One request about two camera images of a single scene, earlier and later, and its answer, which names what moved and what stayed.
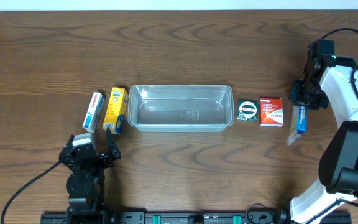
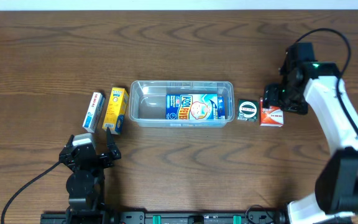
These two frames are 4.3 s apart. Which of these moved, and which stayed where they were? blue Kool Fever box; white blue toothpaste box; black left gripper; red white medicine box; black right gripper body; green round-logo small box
Moved: blue Kool Fever box; black right gripper body
Stayed: red white medicine box; green round-logo small box; black left gripper; white blue toothpaste box
